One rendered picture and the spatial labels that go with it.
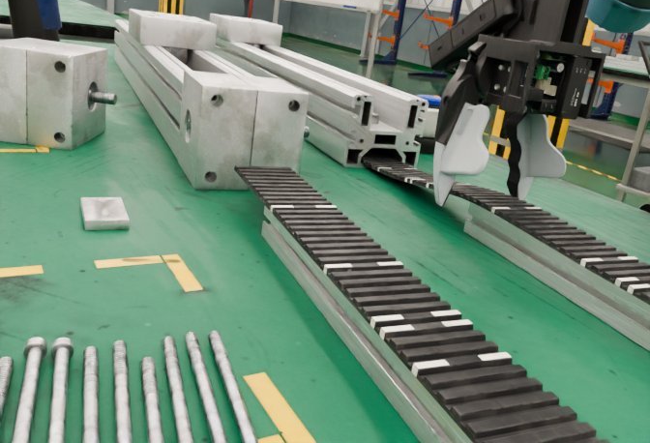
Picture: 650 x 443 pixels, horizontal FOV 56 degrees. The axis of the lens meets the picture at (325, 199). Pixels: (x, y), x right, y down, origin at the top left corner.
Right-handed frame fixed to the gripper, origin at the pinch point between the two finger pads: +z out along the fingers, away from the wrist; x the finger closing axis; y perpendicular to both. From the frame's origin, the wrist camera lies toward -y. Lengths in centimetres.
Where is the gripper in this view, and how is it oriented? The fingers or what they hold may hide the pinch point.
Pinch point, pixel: (477, 191)
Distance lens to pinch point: 57.8
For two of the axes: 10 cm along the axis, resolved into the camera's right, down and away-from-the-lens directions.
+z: -1.4, 9.4, 3.0
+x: 9.1, 0.1, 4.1
